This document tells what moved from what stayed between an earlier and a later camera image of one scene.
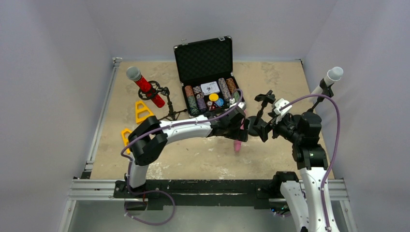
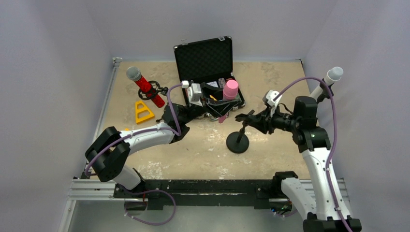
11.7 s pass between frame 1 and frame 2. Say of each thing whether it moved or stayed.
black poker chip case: stayed
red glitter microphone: stayed
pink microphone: moved
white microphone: stayed
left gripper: moved
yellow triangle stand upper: stayed
